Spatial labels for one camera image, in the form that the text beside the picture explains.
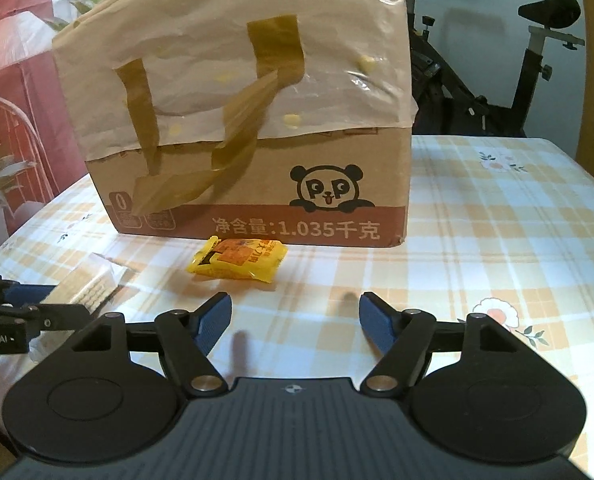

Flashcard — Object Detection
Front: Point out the clear wrapped cracker pack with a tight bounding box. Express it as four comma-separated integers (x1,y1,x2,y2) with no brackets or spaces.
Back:
29,254,135,363

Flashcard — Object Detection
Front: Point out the small yellow snack packet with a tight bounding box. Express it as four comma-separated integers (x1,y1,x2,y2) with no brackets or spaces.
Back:
186,236,288,284

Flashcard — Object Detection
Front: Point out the checkered tablecloth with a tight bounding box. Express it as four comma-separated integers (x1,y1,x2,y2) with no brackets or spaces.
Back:
0,134,594,476

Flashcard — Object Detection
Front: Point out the cardboard panda box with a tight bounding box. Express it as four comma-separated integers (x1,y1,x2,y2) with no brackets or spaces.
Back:
88,128,412,248

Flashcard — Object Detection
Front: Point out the red floral curtain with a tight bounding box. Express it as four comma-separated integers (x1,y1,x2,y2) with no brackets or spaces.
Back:
0,0,143,266

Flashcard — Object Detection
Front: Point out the black exercise bike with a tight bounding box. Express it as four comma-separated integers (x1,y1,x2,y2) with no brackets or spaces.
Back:
415,0,588,153

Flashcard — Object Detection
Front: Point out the beige plastic bag liner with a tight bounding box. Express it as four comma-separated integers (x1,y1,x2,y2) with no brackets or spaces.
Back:
53,0,416,214

